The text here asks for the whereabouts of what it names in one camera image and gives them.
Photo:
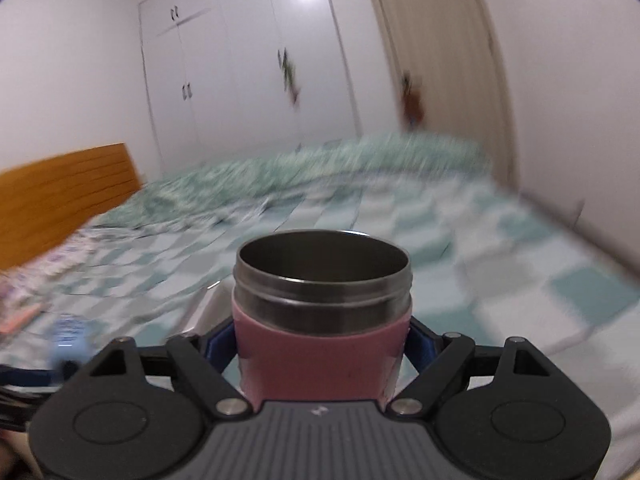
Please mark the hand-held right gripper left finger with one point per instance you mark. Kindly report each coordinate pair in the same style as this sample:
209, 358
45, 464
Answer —
221, 349

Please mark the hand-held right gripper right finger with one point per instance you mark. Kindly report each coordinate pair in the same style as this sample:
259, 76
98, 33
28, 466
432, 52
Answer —
421, 346

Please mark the pink steel cup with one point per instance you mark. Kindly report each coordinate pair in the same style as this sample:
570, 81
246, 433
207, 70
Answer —
320, 320

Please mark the checkered bed sheet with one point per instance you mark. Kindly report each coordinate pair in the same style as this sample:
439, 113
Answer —
500, 270

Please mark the red door hanging ornament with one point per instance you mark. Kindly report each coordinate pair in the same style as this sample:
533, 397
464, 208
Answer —
413, 102

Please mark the blue plastic bottle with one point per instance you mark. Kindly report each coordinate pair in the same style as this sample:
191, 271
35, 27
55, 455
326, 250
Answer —
70, 340

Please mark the floral pillow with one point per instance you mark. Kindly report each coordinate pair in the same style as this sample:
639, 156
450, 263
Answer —
25, 290

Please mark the green patterned quilt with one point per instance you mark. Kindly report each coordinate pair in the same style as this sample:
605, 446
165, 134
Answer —
300, 180

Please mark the beige door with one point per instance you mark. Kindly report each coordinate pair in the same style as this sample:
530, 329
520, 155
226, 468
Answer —
440, 55

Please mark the wooden headboard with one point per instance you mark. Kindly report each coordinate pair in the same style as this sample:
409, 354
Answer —
60, 200

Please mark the green wardrobe hanging ornament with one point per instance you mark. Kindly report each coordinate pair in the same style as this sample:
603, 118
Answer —
290, 77

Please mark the white wardrobe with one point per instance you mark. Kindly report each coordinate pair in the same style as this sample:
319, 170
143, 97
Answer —
250, 60

